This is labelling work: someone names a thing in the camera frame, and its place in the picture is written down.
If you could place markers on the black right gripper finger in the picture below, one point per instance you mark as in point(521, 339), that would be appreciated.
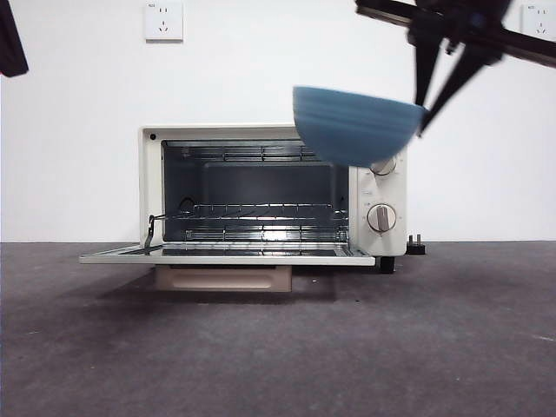
point(425, 65)
point(460, 82)

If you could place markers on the blue ribbed bowl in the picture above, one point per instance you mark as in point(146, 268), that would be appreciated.
point(356, 121)

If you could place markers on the cream oven knob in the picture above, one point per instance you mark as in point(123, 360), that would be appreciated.
point(381, 218)
point(386, 167)

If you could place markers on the cream Toshiba toaster oven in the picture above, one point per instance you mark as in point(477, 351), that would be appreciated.
point(150, 182)

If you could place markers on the black power plug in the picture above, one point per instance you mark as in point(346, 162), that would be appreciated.
point(415, 247)

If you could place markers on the white wall socket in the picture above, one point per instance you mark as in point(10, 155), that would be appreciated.
point(163, 21)
point(538, 19)

